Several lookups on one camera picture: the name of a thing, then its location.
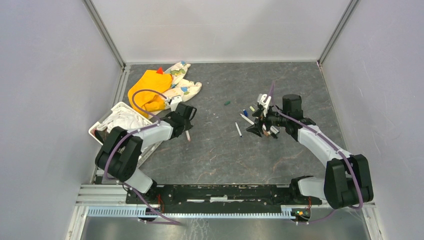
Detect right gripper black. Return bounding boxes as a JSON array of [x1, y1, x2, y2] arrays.
[[246, 104, 289, 138]]

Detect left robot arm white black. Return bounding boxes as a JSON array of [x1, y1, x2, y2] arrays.
[[94, 102, 197, 204]]

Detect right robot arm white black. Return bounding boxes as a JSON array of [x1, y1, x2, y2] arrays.
[[246, 94, 374, 210]]

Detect brown pen cap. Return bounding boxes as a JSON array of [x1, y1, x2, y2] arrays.
[[262, 124, 270, 137]]

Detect white pen capped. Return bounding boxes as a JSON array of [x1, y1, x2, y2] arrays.
[[270, 126, 280, 134]]

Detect cream patterned cloth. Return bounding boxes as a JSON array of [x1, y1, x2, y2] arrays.
[[143, 61, 203, 115]]

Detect yellow orange cloth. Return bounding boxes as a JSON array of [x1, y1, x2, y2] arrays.
[[127, 67, 173, 118]]

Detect white laundry basket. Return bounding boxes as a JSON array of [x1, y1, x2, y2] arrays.
[[88, 101, 162, 168]]

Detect white cloth in basket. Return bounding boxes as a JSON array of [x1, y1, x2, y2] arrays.
[[95, 106, 148, 133]]

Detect black garment in basket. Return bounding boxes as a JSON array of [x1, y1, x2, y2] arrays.
[[93, 130, 104, 144]]

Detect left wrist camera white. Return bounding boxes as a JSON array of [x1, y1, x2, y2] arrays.
[[169, 95, 183, 112]]

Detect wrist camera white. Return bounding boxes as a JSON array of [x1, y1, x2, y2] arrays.
[[257, 94, 272, 117], [169, 95, 183, 112]]

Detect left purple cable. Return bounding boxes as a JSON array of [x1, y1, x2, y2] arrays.
[[102, 89, 183, 226]]

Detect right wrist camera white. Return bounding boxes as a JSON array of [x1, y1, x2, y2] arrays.
[[257, 94, 272, 117]]

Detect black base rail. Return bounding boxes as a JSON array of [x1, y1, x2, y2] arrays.
[[142, 184, 322, 214]]

